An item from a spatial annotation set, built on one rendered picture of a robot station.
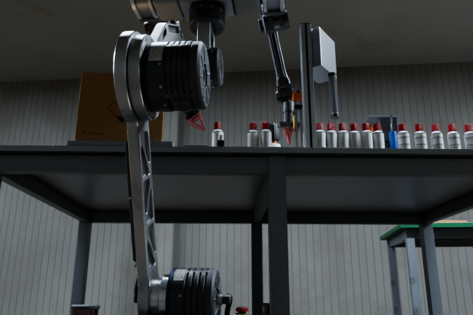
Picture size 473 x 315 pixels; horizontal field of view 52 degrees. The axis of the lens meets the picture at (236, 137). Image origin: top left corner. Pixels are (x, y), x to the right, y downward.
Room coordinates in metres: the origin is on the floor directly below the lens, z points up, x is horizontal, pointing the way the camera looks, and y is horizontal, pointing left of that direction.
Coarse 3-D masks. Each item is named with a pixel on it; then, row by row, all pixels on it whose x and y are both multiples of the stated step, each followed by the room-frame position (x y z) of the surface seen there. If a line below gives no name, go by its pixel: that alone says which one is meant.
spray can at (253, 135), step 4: (252, 124) 2.05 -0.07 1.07; (256, 124) 2.06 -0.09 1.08; (252, 128) 2.05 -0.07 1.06; (256, 128) 2.06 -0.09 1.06; (248, 132) 2.05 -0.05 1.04; (252, 132) 2.04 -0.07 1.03; (256, 132) 2.04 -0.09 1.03; (248, 136) 2.05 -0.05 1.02; (252, 136) 2.04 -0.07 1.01; (256, 136) 2.04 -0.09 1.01; (248, 140) 2.05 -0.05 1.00; (252, 140) 2.04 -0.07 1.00; (256, 140) 2.04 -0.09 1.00; (248, 144) 2.05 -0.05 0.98; (252, 144) 2.04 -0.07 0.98; (256, 144) 2.04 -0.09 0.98
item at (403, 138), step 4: (400, 124) 2.06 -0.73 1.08; (404, 124) 2.06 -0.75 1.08; (400, 128) 2.06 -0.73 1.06; (404, 128) 2.06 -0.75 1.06; (400, 132) 2.05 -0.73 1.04; (404, 132) 2.05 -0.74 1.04; (400, 136) 2.06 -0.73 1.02; (404, 136) 2.05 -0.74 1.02; (408, 136) 2.05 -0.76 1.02; (400, 140) 2.06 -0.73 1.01; (404, 140) 2.05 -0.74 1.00; (408, 140) 2.05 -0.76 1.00; (400, 144) 2.06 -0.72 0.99; (404, 144) 2.05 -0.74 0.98; (408, 144) 2.05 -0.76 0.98
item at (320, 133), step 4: (316, 124) 2.05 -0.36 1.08; (320, 124) 2.05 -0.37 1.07; (316, 128) 2.06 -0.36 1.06; (320, 128) 2.05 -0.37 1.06; (316, 132) 2.04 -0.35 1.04; (320, 132) 2.04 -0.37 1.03; (324, 132) 2.04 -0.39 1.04; (320, 136) 2.04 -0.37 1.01; (324, 136) 2.04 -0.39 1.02; (320, 140) 2.04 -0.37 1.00; (324, 140) 2.04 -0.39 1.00; (320, 144) 2.04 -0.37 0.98; (324, 144) 2.04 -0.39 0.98
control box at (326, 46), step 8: (312, 32) 1.90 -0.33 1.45; (320, 32) 1.89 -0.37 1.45; (312, 40) 1.90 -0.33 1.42; (320, 40) 1.88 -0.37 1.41; (328, 40) 1.96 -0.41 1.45; (312, 48) 1.90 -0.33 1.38; (320, 48) 1.88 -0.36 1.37; (328, 48) 1.95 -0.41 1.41; (320, 56) 1.88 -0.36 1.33; (328, 56) 1.95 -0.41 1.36; (320, 64) 1.88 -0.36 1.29; (328, 64) 1.94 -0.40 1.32; (320, 72) 1.96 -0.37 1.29; (328, 72) 1.96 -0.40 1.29; (320, 80) 2.04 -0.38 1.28; (328, 80) 2.04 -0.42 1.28
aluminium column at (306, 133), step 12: (300, 36) 1.92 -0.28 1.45; (300, 48) 1.94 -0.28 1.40; (312, 60) 1.90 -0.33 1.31; (312, 72) 1.90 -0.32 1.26; (312, 84) 1.90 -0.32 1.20; (312, 96) 1.90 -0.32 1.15; (312, 108) 1.90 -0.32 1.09; (312, 120) 1.90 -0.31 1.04; (312, 132) 1.90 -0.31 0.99; (312, 144) 1.90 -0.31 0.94
